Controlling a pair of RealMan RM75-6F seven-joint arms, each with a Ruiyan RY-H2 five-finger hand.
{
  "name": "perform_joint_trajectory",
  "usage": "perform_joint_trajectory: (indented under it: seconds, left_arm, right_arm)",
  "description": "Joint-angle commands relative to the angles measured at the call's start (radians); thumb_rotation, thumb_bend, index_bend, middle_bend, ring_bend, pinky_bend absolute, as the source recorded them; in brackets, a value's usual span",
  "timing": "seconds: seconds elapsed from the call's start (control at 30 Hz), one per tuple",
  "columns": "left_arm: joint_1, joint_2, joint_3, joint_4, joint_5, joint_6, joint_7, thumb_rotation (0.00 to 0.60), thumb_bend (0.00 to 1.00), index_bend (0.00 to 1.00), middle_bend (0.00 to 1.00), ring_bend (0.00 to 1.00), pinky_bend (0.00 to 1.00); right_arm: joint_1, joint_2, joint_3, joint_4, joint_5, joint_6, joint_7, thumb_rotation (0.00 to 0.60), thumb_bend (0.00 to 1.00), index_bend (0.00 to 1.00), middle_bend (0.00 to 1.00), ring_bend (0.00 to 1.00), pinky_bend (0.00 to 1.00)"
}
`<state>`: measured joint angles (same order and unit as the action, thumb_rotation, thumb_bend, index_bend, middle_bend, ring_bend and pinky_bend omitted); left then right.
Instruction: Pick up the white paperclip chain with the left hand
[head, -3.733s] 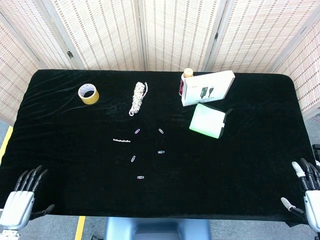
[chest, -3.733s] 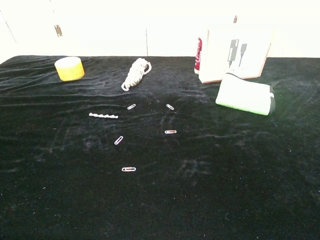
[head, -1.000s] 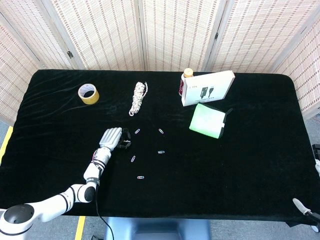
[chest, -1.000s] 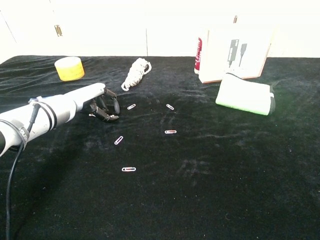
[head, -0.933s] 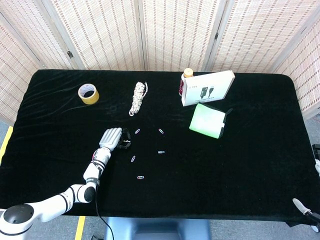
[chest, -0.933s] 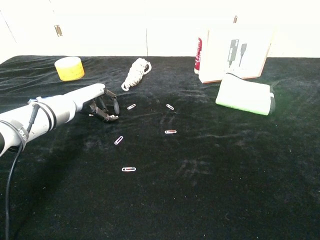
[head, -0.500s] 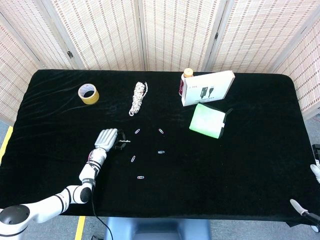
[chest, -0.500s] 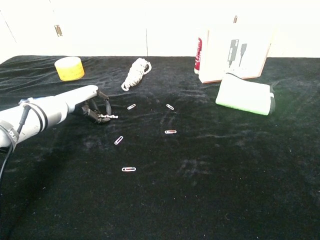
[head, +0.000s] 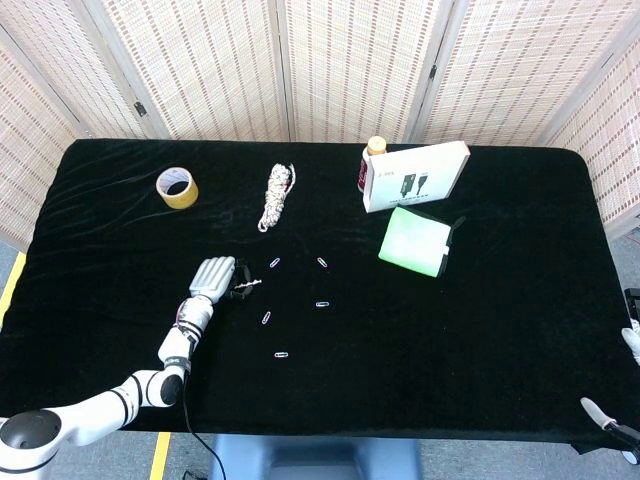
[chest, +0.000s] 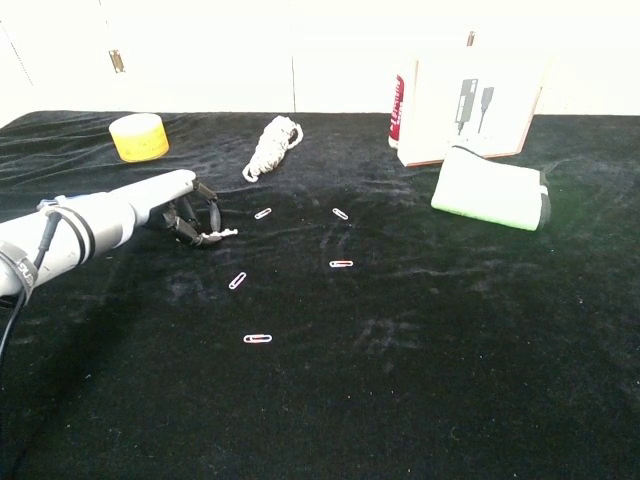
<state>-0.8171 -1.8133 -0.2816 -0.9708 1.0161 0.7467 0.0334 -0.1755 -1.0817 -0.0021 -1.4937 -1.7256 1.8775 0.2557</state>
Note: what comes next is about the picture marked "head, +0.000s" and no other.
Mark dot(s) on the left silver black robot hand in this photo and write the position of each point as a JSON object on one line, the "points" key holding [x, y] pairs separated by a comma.
{"points": [[212, 277]]}

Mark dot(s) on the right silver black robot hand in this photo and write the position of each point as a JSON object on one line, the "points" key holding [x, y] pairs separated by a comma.
{"points": [[595, 412]]}

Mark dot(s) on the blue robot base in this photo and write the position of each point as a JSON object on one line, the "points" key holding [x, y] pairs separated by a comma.
{"points": [[315, 457]]}

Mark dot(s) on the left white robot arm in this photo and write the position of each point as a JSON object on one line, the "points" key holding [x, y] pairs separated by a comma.
{"points": [[175, 345]]}

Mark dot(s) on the yellow adhesive tape roll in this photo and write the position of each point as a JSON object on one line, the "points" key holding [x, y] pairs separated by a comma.
{"points": [[184, 199]]}

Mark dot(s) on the black box shaped object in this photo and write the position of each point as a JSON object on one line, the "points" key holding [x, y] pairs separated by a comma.
{"points": [[633, 300]]}

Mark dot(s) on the black screen hinge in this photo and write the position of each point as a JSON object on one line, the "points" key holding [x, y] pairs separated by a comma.
{"points": [[140, 108], [433, 71]]}

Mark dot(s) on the black velvet table cloth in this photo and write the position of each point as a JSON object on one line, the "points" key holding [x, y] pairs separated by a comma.
{"points": [[400, 350]]}

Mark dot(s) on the orange capped bottle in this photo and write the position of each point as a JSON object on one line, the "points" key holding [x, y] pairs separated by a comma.
{"points": [[376, 146]]}

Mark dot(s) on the woven bamboo folding screen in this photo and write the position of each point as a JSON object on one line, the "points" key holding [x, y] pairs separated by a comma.
{"points": [[225, 60]]}

